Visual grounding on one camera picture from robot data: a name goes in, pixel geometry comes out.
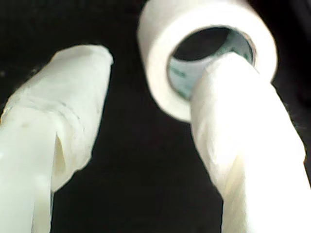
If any white tape roll green core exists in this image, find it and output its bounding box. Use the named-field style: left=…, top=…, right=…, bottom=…
left=137, top=0, right=278, bottom=123

